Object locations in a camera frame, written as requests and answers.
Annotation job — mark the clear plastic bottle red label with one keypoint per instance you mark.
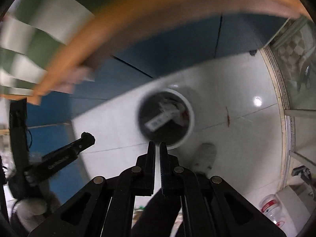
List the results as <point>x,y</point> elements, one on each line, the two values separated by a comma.
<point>271,207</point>

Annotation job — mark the white round trash bin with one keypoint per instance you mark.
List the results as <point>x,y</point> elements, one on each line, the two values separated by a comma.
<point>175,132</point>

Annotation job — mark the green white checkered tablecloth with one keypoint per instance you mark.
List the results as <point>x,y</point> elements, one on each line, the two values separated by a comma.
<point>44,43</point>

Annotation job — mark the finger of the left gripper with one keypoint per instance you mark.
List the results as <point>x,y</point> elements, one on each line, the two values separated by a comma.
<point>56,160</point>

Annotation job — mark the grey slipper shoe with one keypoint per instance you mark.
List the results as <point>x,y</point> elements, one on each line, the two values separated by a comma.
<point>204,158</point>

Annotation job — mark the white gloved left hand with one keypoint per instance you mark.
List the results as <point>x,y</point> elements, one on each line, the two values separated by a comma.
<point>30,212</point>

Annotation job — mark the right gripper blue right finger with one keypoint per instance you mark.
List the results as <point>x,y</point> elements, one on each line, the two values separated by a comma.
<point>168,163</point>

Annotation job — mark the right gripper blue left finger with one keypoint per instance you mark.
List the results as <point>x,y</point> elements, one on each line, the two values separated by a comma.
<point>145,178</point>

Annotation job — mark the white pink toothpaste box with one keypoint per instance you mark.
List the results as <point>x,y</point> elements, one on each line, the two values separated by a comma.
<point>161,119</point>

